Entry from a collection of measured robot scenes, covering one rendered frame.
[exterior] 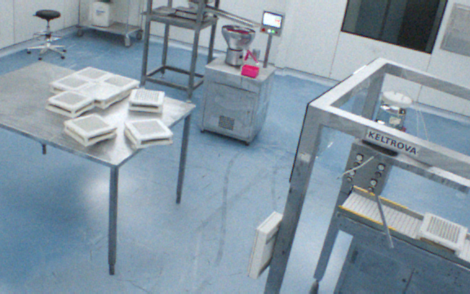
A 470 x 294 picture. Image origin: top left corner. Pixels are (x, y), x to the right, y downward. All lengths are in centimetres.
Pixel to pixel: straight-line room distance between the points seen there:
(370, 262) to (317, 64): 514
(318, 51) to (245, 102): 284
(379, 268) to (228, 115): 276
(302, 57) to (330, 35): 57
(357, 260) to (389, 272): 19
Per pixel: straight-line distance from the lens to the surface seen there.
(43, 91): 386
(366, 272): 297
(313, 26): 758
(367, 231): 277
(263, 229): 202
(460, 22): 746
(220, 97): 510
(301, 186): 196
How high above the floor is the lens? 235
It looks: 27 degrees down
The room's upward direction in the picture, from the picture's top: 10 degrees clockwise
